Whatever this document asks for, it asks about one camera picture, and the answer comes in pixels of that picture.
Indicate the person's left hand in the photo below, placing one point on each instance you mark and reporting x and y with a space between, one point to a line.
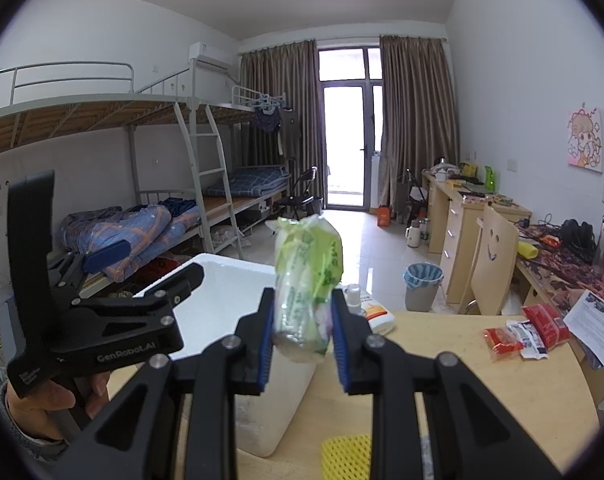
37 410

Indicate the yellow roll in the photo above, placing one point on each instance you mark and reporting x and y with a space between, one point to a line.
528 250

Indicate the grey trash bin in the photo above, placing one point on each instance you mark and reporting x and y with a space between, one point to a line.
422 290

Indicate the green tissue pack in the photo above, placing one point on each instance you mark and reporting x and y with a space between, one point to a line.
307 280

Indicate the slim thermos bottle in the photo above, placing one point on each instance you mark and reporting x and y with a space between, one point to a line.
423 230

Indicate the orange packet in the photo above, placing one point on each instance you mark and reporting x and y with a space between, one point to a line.
550 241

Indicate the orange jug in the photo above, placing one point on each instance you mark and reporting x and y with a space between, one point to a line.
385 216

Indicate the printed paper sheet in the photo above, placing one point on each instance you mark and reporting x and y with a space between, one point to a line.
597 325

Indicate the blue orange quilt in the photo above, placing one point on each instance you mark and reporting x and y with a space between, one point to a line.
132 230

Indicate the small red snack packet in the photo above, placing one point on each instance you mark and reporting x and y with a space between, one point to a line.
502 342

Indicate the pink cartoon wall poster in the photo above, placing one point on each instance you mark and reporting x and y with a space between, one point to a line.
584 140

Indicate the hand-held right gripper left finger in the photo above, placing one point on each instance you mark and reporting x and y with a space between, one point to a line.
266 340

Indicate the black headphones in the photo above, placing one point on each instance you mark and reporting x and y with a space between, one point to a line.
577 235

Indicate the white snack packet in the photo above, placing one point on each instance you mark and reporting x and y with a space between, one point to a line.
529 342

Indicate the wooden chair with smiley face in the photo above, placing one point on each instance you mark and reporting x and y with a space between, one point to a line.
492 265

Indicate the white bunk bed ladder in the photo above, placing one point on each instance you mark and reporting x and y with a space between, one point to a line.
202 170

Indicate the white orange lotion tube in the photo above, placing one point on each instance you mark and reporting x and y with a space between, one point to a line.
379 315

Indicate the green bag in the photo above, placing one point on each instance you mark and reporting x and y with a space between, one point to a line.
491 179

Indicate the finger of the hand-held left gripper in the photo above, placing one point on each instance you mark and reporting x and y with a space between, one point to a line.
182 280
107 255

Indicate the metal bunk bed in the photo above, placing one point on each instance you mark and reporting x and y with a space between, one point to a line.
82 110
242 107

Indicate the white air conditioner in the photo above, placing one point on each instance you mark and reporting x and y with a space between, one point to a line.
209 55

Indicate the wooden desk with drawers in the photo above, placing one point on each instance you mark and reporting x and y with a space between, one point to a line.
457 230

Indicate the wooden desk with patterned mat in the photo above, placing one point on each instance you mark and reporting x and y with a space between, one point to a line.
597 385

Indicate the yellow foam net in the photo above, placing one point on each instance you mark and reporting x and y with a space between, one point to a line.
347 457

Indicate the black folding cart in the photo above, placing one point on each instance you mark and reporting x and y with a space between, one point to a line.
412 195

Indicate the yellow box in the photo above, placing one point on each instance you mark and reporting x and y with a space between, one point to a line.
468 169

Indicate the glass balcony door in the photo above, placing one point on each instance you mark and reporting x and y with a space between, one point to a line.
349 150

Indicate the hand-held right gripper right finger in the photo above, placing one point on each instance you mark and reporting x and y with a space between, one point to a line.
339 340

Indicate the white wall outlet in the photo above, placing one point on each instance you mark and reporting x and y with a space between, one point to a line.
511 164

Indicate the blue plaid bedding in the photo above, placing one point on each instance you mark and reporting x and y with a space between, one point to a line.
252 182

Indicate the white thermos jug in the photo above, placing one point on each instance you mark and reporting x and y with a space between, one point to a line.
413 235

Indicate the brown curtain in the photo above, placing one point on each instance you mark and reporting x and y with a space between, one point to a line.
417 120
292 110

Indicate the hanging dark clothes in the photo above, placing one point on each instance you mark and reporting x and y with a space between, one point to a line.
269 120

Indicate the large red snack packet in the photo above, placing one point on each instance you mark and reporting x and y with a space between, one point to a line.
547 325

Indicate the white foam box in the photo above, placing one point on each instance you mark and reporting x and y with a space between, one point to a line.
217 290

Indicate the black folding chair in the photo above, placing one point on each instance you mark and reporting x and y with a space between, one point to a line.
302 195

